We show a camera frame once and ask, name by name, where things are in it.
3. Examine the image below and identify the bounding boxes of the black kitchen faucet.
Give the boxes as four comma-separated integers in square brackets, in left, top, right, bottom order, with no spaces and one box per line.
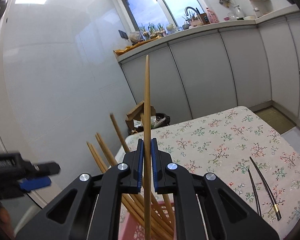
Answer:
[185,7,203,23]

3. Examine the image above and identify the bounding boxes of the black chopstick gold band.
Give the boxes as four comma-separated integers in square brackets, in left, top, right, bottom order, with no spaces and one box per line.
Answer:
[249,157,282,221]

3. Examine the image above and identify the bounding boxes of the pink bottle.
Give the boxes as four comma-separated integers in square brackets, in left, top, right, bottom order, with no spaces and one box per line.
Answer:
[206,7,219,23]

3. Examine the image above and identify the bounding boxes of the black trash bin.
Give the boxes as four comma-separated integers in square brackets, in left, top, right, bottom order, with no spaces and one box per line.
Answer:
[126,113,170,135]

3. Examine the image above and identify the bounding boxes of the pink plastic basket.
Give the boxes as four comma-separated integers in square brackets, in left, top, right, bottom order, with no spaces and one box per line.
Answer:
[119,194,174,239]

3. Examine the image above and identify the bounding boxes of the grey kitchen cabinets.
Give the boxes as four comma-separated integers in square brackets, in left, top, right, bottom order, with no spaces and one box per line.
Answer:
[117,6,300,123]

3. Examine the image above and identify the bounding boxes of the floral tablecloth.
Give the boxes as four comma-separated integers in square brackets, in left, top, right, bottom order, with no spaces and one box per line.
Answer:
[115,105,300,240]

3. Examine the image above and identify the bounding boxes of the cardboard box with trash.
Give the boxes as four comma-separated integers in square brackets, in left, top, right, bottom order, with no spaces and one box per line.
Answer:
[125,101,145,130]

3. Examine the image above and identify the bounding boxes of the olive floor mat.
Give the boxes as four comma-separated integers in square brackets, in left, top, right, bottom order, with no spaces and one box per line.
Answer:
[254,106,296,134]

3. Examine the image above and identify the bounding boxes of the potted plants on counter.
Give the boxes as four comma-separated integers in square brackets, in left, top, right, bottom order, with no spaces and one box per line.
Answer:
[139,23,167,40]

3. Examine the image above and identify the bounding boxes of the wooden chopstick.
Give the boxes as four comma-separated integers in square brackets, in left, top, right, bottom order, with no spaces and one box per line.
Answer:
[143,55,151,239]
[109,113,175,229]
[86,141,163,240]
[95,133,174,239]

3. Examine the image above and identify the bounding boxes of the window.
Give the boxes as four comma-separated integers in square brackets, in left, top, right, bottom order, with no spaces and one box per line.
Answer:
[118,0,205,30]

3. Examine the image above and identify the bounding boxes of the wall outlet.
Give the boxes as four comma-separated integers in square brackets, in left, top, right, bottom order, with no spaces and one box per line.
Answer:
[119,30,129,40]

